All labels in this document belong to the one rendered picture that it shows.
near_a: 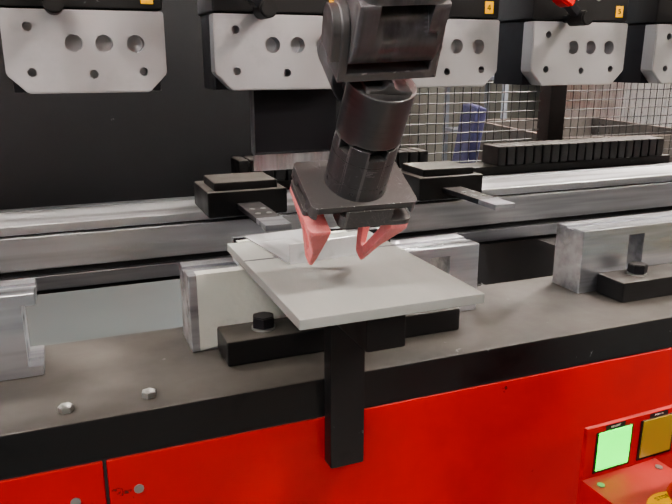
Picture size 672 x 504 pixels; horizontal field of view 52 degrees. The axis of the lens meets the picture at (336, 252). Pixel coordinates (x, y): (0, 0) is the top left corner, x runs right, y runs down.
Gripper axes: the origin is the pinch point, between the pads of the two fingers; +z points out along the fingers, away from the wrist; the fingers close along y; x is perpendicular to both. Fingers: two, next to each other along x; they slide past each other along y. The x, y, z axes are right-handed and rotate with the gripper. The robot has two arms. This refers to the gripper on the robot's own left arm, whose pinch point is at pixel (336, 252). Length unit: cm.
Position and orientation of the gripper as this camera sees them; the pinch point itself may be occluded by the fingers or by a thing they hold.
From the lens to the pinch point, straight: 68.4
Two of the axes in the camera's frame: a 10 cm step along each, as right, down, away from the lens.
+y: -9.3, 0.9, -3.6
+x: 3.1, 7.1, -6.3
